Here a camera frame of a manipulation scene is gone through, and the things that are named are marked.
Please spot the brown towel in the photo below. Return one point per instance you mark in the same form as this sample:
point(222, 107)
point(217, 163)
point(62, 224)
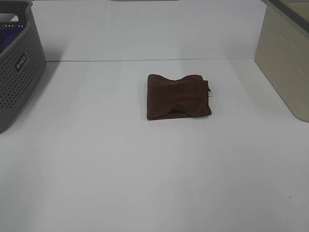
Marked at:
point(183, 98)

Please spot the grey perforated plastic basket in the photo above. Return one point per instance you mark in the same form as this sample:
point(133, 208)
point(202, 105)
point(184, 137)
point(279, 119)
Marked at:
point(22, 63)

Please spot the beige plastic basket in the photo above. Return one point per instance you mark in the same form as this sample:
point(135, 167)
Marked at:
point(282, 53)

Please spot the purple towel in basket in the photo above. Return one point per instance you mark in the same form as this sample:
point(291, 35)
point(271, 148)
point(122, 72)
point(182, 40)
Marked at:
point(7, 35)

